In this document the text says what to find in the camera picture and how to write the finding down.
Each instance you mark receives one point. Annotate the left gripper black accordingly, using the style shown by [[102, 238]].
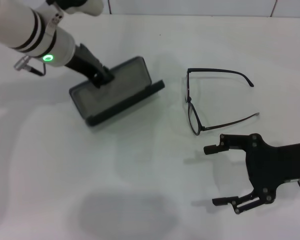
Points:
[[85, 62]]

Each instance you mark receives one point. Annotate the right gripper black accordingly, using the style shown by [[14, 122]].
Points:
[[277, 165]]

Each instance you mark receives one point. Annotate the black glasses case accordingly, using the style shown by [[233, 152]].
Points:
[[130, 85]]

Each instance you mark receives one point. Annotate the black glasses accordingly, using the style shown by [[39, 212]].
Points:
[[190, 100]]

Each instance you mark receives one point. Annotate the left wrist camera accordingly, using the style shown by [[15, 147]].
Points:
[[90, 6]]

